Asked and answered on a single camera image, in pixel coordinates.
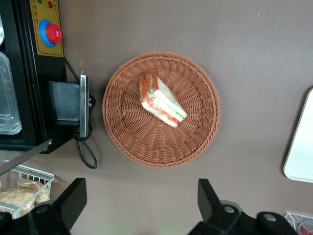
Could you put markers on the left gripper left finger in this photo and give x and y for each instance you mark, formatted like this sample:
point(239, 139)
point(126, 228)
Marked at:
point(73, 200)

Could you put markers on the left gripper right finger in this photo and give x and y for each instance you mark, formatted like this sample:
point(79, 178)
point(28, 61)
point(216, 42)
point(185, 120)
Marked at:
point(207, 200)

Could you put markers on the triangle sandwich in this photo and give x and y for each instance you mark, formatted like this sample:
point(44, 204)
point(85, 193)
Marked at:
point(159, 100)

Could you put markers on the round brown wicker basket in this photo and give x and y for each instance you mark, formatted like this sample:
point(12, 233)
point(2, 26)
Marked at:
point(171, 147)

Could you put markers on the beige plastic tray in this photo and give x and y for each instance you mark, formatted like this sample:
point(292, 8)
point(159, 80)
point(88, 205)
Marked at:
point(303, 147)

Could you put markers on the clear snack bag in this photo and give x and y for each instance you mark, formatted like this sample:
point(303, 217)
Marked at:
point(31, 187)
point(14, 199)

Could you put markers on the metal lever bar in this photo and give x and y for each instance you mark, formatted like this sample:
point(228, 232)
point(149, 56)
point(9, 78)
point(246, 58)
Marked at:
point(24, 155)

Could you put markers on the clear acrylic bottle rack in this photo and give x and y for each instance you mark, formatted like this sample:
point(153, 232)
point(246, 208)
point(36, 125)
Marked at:
point(291, 218)

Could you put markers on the red cola bottle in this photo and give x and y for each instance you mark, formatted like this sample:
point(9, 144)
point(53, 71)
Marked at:
point(306, 228)

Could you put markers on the clear plastic container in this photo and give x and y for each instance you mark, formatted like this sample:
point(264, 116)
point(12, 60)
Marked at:
point(8, 102)
point(1, 29)

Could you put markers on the black sealing machine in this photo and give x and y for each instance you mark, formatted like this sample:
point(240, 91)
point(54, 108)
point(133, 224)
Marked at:
point(22, 73)

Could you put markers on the yellow control panel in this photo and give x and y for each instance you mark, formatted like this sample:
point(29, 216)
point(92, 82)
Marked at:
point(49, 52)

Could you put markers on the red emergency stop button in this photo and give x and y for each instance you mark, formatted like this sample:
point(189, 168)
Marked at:
point(53, 33)

